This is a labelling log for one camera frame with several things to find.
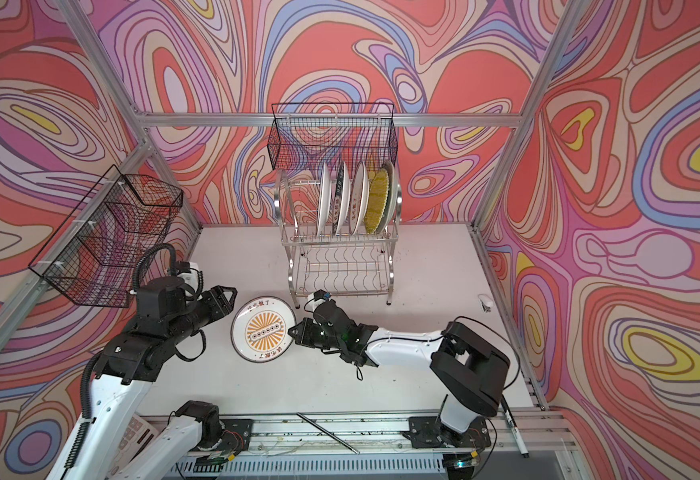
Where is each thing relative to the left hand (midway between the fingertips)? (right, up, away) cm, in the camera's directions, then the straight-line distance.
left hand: (234, 291), depth 70 cm
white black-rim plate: (+20, +25, +19) cm, 37 cm away
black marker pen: (+69, -35, +3) cm, 77 cm away
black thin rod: (+22, -36, +3) cm, 43 cm away
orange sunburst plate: (+3, -11, +9) cm, 15 cm away
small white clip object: (+71, -7, +25) cm, 76 cm away
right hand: (+12, -14, +8) cm, 20 cm away
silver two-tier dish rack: (+17, +5, +31) cm, 36 cm away
